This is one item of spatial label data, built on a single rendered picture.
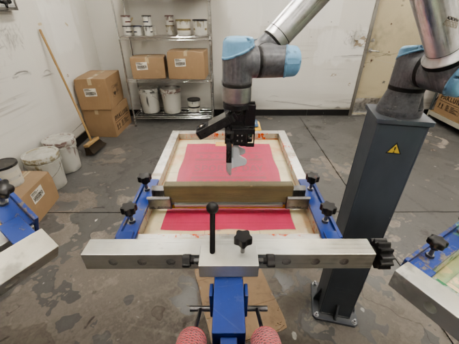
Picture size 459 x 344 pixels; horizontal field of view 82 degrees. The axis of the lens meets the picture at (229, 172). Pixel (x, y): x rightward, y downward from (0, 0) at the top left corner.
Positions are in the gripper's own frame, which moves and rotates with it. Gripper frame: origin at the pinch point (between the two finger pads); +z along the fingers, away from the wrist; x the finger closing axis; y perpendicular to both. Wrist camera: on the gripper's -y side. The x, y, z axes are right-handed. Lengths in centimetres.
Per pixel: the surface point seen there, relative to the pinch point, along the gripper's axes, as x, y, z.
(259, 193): -2.0, 10.0, 8.5
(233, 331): -44.3, 1.0, 7.0
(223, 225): -8.4, -1.3, 16.1
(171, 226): -8.9, -17.0, 16.3
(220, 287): -35.6, -1.5, 7.1
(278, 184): -1.4, 15.8, 5.4
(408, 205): 118, 168, 111
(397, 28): 372, 252, -18
